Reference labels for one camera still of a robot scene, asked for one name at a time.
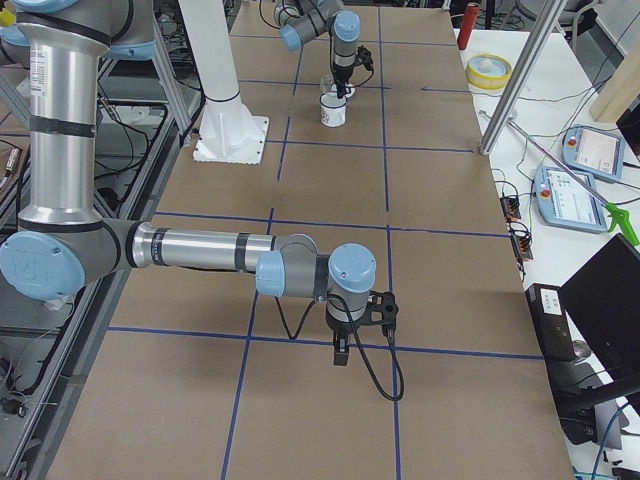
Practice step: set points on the green handled air gun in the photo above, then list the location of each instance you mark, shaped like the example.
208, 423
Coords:
619, 217

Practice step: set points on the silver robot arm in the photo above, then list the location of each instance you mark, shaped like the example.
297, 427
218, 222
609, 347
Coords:
63, 243
300, 22

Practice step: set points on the black computer box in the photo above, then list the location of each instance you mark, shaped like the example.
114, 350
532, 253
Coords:
550, 322

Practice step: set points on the teach pendant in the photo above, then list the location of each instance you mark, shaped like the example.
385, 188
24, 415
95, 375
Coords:
594, 151
563, 202

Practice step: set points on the upper orange circuit board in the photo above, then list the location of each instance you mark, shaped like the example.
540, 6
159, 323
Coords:
511, 207

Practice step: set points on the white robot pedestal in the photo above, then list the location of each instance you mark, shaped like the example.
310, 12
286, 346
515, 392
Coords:
228, 132

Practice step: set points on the near teach pendant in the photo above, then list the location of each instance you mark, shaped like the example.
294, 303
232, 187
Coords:
563, 202

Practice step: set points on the far teach pendant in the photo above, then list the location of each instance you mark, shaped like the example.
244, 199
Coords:
594, 151

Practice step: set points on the wooden beam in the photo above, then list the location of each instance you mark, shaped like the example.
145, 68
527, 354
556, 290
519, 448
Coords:
620, 91

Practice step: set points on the white enamel cup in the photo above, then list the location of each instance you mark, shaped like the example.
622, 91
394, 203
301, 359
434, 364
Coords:
332, 110

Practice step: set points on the lower orange circuit board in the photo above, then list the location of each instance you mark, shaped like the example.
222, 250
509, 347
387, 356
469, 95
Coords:
521, 244

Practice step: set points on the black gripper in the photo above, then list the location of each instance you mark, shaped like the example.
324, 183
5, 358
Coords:
340, 330
342, 76

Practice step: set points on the black monitor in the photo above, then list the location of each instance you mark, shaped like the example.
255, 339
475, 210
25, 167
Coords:
602, 300

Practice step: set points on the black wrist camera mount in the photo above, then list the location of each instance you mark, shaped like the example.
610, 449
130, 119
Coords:
381, 310

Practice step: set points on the red bottle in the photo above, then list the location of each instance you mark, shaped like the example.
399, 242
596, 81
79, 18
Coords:
469, 18

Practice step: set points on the aluminium frame post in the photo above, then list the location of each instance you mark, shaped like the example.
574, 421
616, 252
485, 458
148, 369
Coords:
526, 61

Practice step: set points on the clear glass funnel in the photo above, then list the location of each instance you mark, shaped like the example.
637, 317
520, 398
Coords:
327, 85

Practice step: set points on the orange circuit board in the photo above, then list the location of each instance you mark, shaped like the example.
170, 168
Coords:
521, 244
511, 207

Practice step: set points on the yellow tape roll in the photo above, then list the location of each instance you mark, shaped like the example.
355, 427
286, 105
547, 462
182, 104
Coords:
488, 71

